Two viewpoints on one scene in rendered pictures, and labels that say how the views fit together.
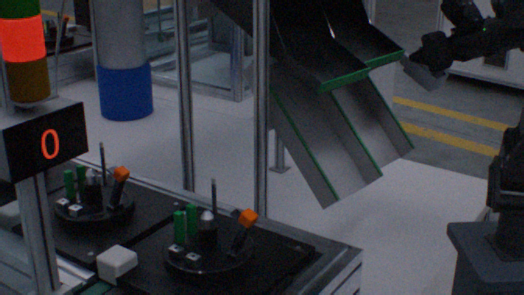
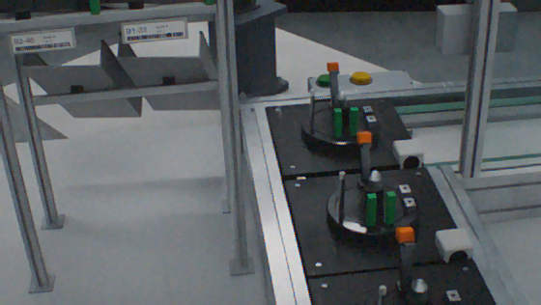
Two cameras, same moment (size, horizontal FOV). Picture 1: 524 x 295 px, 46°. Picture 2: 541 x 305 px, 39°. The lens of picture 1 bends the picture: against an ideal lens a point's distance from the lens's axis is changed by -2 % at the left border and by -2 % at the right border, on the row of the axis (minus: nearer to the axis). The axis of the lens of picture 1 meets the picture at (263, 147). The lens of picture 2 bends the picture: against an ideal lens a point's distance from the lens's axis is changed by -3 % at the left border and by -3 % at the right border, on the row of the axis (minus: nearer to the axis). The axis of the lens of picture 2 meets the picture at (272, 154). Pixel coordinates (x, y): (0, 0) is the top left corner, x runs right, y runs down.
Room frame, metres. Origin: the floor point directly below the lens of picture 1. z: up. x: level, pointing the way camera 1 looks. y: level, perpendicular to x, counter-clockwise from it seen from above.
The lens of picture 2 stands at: (1.70, 0.94, 1.68)
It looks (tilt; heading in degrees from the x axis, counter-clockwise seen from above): 32 degrees down; 230
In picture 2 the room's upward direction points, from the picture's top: 2 degrees counter-clockwise
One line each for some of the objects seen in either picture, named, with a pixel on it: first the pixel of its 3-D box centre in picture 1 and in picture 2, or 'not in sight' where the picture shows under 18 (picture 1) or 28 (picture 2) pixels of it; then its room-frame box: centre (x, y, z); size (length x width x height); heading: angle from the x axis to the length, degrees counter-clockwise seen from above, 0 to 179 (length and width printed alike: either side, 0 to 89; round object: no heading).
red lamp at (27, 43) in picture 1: (22, 36); not in sight; (0.73, 0.29, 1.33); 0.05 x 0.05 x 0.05
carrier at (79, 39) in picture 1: (52, 30); not in sight; (2.21, 0.76, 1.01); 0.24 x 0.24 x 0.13; 56
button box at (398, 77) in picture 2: not in sight; (360, 93); (0.63, -0.05, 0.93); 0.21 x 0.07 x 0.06; 146
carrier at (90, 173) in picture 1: (92, 189); (374, 193); (0.97, 0.30, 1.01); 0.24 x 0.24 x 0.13; 56
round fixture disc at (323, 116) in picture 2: (208, 251); (340, 127); (0.82, 0.08, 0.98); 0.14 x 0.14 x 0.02
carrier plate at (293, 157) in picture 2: (209, 261); (340, 136); (0.82, 0.08, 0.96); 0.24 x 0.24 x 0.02; 56
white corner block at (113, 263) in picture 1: (117, 265); (408, 155); (0.80, 0.22, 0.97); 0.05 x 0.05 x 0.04; 56
